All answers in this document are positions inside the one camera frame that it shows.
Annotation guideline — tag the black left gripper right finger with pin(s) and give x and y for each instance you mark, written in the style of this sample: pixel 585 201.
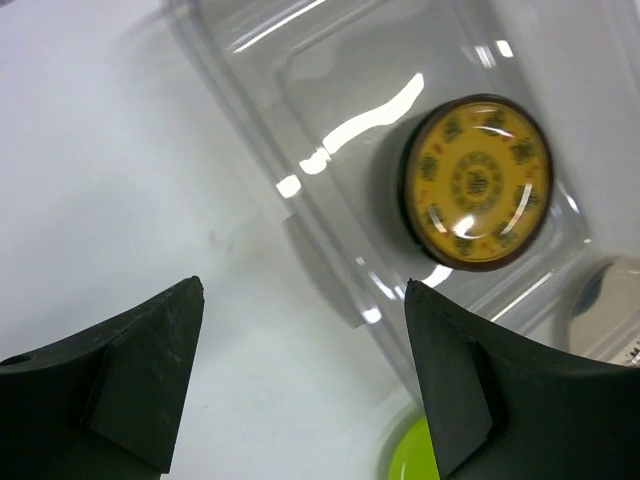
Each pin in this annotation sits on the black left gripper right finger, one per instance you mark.
pixel 502 406

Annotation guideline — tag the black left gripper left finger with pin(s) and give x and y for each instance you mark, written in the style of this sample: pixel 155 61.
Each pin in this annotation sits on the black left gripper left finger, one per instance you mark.
pixel 108 399

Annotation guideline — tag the lime green plate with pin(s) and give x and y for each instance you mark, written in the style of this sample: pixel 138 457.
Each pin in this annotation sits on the lime green plate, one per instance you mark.
pixel 407 453

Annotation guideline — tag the cream plate with green patch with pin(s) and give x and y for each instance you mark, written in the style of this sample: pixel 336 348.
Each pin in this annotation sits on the cream plate with green patch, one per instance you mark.
pixel 604 322

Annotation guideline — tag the yellow brown plate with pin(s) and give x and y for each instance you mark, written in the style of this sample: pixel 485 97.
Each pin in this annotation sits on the yellow brown plate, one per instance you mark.
pixel 475 182

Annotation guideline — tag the clear plastic bin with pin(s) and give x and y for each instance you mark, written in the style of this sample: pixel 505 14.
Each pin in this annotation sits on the clear plastic bin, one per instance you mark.
pixel 325 94

